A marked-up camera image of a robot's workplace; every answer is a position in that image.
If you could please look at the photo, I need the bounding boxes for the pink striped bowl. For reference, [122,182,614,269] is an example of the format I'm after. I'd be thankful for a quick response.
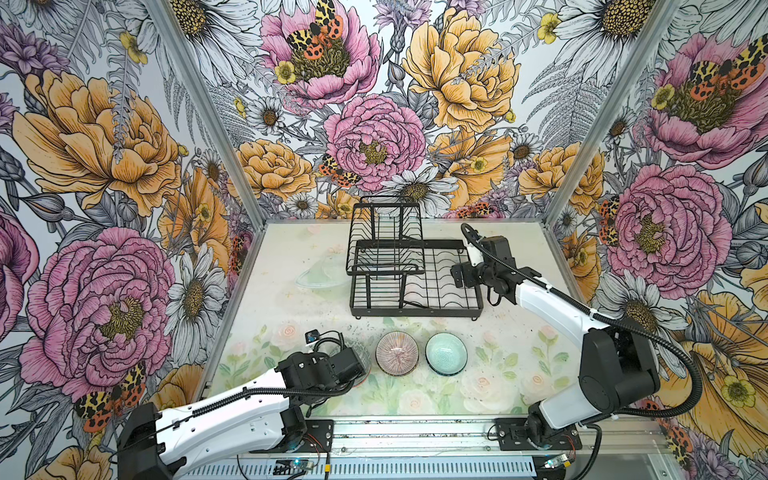
[375,331,419,377]

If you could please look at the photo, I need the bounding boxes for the teal concentric pattern bowl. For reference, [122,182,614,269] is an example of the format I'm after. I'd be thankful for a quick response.
[425,332,468,377]

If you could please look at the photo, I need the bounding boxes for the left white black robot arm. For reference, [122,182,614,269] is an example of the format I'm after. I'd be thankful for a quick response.
[115,346,366,479]

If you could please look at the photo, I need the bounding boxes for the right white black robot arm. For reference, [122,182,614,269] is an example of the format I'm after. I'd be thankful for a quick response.
[451,223,660,448]

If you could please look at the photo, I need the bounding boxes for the green circuit board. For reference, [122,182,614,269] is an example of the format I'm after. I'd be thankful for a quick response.
[272,458,318,477]

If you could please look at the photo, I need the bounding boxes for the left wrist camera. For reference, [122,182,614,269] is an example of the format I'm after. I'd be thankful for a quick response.
[305,329,321,345]

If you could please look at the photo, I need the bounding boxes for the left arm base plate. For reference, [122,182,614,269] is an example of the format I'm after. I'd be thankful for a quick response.
[249,419,335,454]

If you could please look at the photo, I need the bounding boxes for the black wire dish rack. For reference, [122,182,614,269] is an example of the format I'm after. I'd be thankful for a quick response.
[346,195,483,321]

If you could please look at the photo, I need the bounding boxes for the aluminium front rail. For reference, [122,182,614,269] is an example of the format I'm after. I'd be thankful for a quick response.
[178,415,685,479]

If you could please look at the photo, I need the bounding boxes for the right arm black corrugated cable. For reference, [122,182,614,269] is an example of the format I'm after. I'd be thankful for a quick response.
[460,223,703,419]

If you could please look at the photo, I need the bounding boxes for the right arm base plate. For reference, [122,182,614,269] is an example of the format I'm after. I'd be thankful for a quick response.
[486,417,583,451]

